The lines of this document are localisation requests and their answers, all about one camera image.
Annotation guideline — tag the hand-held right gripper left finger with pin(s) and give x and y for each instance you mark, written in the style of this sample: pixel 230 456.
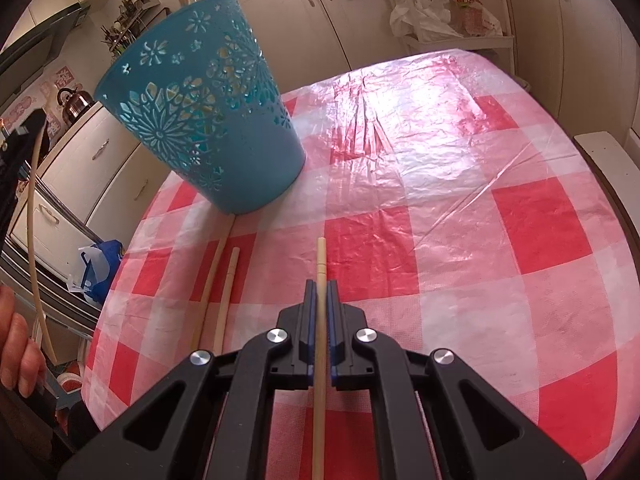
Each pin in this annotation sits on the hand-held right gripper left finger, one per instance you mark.
pixel 310 320

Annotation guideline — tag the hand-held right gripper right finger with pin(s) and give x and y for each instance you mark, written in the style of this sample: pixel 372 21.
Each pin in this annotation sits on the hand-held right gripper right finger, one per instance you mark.
pixel 332 320

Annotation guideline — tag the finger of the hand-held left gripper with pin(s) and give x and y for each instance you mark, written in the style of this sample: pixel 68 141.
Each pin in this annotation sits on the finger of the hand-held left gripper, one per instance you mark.
pixel 20 155

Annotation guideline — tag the pale wooden chopstick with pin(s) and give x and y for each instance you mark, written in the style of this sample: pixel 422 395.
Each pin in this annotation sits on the pale wooden chopstick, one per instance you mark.
pixel 215 270
pixel 31 240
pixel 227 295
pixel 321 265

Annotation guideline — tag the teal perforated plastic basket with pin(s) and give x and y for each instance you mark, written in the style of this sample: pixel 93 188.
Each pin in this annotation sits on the teal perforated plastic basket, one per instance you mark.
pixel 220 125

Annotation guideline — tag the person's left hand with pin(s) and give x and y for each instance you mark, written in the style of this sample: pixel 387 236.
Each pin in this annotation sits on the person's left hand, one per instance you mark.
pixel 17 350

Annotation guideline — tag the steel kettle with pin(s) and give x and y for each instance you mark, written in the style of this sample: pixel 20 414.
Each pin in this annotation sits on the steel kettle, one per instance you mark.
pixel 75 105

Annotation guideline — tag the white kitchen base cabinets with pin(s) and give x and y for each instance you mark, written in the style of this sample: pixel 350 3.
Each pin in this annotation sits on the white kitchen base cabinets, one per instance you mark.
pixel 100 175

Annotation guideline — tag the black range hood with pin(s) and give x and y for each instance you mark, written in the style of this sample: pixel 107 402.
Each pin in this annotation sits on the black range hood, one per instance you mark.
pixel 35 45

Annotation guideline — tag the blue plastic bag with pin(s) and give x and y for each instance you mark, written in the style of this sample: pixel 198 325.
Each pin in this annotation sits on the blue plastic bag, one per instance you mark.
pixel 102 265

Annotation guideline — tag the red checked tablecloth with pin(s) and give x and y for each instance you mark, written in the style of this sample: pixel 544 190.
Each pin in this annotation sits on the red checked tablecloth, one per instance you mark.
pixel 450 240

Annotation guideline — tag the white step stool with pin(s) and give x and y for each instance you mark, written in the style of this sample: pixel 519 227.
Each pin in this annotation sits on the white step stool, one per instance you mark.
pixel 610 165

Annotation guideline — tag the white trolley cart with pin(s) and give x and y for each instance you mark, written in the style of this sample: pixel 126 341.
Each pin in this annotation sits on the white trolley cart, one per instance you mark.
pixel 500 45

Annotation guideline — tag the white plastic bag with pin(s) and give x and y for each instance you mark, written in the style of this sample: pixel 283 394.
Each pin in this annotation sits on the white plastic bag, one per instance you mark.
pixel 425 10

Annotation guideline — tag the red printed plastic bag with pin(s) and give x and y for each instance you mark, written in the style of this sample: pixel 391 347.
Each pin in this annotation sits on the red printed plastic bag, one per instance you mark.
pixel 475 12

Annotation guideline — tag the wall utensil rack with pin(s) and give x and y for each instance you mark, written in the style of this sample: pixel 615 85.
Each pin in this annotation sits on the wall utensil rack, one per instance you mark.
pixel 127 25

